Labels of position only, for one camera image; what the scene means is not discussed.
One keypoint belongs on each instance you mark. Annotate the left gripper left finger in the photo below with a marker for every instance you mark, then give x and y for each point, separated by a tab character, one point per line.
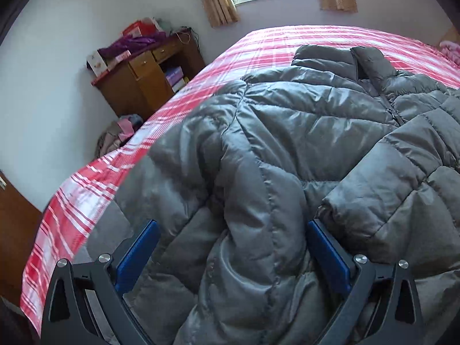
68	317

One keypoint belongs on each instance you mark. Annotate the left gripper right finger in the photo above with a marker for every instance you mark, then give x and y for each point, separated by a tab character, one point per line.
386	292

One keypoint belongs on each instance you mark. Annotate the grey puffer jacket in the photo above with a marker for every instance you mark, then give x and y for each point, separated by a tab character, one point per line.
339	135

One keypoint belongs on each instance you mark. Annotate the clothes pile on floor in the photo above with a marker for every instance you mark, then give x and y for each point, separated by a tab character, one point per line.
118	134

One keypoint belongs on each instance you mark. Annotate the wooden door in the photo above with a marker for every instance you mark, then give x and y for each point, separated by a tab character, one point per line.
19	221

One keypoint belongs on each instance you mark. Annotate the wooden desk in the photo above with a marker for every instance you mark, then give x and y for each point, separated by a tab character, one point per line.
138	85

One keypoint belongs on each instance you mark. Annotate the boxes in desk shelf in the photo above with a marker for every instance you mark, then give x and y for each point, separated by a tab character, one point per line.
176	78

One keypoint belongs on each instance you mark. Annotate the white box on desk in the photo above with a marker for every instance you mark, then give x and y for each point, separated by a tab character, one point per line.
97	63

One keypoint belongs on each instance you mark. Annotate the purple cloth on desk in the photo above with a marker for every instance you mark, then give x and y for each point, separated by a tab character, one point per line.
132	44

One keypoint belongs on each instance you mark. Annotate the pink folded quilt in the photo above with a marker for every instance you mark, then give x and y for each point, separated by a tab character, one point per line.
450	49

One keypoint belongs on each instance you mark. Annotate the red gift bag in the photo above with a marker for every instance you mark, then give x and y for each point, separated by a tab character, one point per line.
144	27

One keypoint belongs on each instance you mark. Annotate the red plaid bed sheet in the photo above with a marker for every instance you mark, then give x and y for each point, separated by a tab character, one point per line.
79	202

